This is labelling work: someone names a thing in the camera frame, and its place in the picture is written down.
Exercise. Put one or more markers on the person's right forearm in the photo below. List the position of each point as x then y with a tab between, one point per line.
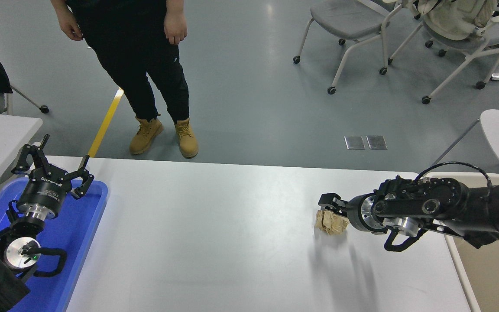
61	8

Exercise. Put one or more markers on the grey white-framed office chair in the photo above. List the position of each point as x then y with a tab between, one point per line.
470	45
345	19

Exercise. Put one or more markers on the blue plastic tray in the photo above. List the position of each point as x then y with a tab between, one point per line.
76	251

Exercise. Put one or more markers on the person's left forearm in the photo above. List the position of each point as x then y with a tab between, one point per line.
173	6

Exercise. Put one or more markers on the person's right hand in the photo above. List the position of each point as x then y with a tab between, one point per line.
72	28

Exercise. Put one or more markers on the tan paper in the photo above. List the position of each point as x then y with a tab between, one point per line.
329	225

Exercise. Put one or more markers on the large pale bin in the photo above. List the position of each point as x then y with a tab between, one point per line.
492	277

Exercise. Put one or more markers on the silver floor plate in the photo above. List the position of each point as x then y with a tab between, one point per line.
377	142
355	143

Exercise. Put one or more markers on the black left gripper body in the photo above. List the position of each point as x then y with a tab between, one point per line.
43	188

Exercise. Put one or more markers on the cream jacket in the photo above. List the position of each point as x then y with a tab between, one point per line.
453	19

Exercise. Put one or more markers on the person's left hand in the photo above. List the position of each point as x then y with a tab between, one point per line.
176	28

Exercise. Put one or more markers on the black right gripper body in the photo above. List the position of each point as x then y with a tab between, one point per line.
355	214

